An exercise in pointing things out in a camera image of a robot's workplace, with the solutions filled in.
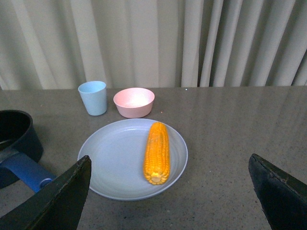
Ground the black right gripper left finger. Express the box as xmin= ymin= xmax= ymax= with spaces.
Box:
xmin=0 ymin=156 xmax=92 ymax=230

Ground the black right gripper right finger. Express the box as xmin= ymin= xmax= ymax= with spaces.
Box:
xmin=248 ymin=154 xmax=307 ymax=230

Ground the yellow corn cob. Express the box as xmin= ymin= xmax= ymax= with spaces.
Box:
xmin=143 ymin=122 xmax=171 ymax=185

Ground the dark blue saucepan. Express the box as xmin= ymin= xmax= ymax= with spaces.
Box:
xmin=0 ymin=110 xmax=56 ymax=193

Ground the light blue plate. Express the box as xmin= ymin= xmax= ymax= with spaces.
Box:
xmin=78 ymin=118 xmax=188 ymax=201

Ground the light blue plastic cup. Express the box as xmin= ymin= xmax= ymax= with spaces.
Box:
xmin=78 ymin=81 xmax=107 ymax=116

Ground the pink plastic bowl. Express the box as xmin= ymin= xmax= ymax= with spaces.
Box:
xmin=113 ymin=88 xmax=155 ymax=118

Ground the white pleated curtain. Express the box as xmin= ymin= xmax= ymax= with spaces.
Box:
xmin=0 ymin=0 xmax=307 ymax=90

